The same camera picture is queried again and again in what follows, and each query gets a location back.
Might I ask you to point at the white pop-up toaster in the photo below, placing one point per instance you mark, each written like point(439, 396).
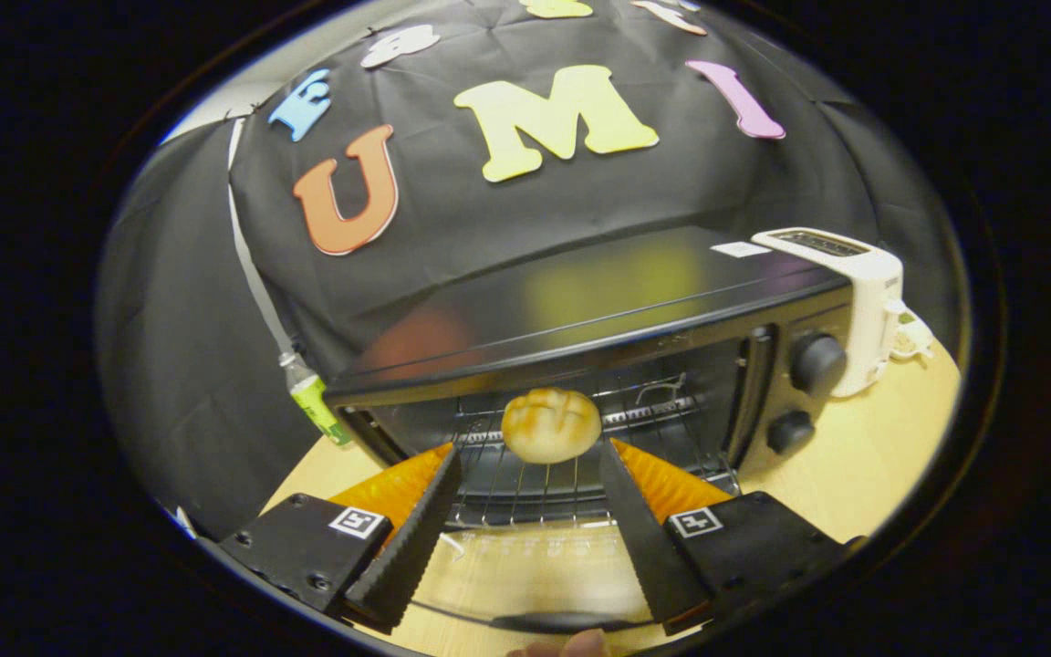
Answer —
point(863, 310)

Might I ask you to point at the black backdrop cloth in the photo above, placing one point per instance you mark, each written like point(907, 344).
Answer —
point(452, 219)

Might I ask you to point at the green label water bottle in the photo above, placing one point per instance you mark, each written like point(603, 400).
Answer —
point(316, 401)

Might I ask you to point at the golden bread roll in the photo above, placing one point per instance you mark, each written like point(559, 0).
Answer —
point(551, 424)

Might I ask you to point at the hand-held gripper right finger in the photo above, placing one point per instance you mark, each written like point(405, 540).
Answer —
point(644, 538)

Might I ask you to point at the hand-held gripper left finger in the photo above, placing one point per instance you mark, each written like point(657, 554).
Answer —
point(411, 547)

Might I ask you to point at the black toaster oven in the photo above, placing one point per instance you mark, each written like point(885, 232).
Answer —
point(598, 301)

